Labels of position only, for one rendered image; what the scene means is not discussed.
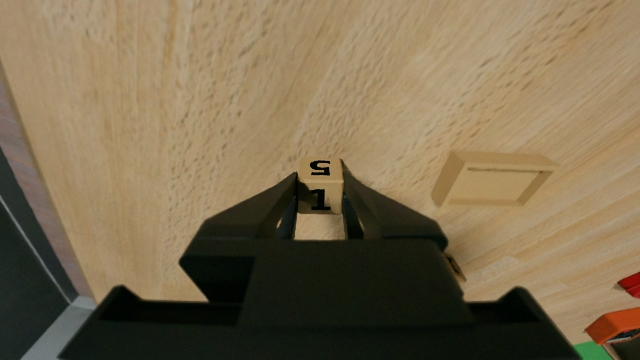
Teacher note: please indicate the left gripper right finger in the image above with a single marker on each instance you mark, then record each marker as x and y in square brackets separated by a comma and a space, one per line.
[383, 217]

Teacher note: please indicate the tan shallow wooden tray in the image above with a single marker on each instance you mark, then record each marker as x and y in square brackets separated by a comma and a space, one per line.
[493, 179]

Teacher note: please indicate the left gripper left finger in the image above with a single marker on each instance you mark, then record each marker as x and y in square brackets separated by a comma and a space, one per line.
[259, 215]

